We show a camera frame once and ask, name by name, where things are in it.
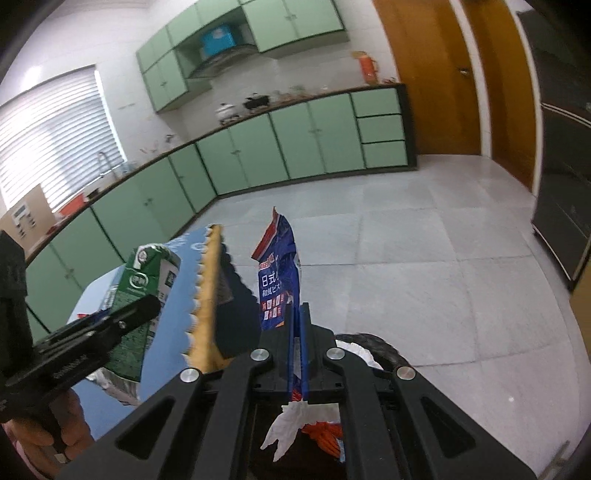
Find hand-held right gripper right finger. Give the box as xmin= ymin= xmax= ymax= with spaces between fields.
xmin=300 ymin=302 xmax=536 ymax=480

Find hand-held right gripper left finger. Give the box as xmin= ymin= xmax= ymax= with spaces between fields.
xmin=58 ymin=305 xmax=296 ymax=480

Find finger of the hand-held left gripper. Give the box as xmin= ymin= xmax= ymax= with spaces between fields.
xmin=32 ymin=295 xmax=161 ymax=357

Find green milk carton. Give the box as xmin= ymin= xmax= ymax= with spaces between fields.
xmin=99 ymin=244 xmax=182 ymax=383

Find white tissue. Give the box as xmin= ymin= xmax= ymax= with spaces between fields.
xmin=260 ymin=401 xmax=340 ymax=462

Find small orange foam net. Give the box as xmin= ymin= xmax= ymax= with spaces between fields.
xmin=300 ymin=421 xmax=343 ymax=457

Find black trash bin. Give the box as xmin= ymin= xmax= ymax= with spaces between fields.
xmin=249 ymin=332 xmax=419 ymax=480

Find blue snack packet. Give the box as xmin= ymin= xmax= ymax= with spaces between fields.
xmin=252 ymin=207 xmax=306 ymax=402

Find person's left hand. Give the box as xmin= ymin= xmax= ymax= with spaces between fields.
xmin=0 ymin=390 xmax=95 ymax=480

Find white plastic bag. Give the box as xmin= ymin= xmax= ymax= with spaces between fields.
xmin=336 ymin=340 xmax=384 ymax=370

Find blue printed table mat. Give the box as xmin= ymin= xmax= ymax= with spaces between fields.
xmin=74 ymin=228 xmax=208 ymax=439

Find red plastic basin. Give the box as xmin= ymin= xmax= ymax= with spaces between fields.
xmin=60 ymin=194 xmax=88 ymax=215

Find cardboard box with scale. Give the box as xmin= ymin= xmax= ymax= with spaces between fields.
xmin=0 ymin=187 xmax=51 ymax=254

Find white window blinds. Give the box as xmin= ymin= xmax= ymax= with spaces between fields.
xmin=0 ymin=69 xmax=125 ymax=208

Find green cabinet drawer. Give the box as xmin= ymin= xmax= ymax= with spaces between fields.
xmin=351 ymin=88 xmax=400 ymax=116
xmin=358 ymin=114 xmax=404 ymax=143
xmin=362 ymin=141 xmax=408 ymax=169

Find green base cabinets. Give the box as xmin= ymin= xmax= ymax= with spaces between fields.
xmin=25 ymin=84 xmax=419 ymax=342

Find range hood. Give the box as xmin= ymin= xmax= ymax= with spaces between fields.
xmin=188 ymin=44 xmax=257 ymax=79

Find blue box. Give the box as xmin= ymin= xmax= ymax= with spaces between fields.
xmin=200 ymin=27 xmax=236 ymax=52

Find orange thermos flask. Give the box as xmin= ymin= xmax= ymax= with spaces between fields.
xmin=353 ymin=52 xmax=380 ymax=84

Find wide wooden door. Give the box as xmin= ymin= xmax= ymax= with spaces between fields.
xmin=373 ymin=0 xmax=483 ymax=155

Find black cabinet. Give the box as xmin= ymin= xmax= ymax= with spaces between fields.
xmin=517 ymin=9 xmax=591 ymax=291

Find narrow wooden door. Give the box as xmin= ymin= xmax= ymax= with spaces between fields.
xmin=464 ymin=0 xmax=539 ymax=195

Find green upper wall cabinets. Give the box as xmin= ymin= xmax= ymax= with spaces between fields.
xmin=136 ymin=0 xmax=349 ymax=113

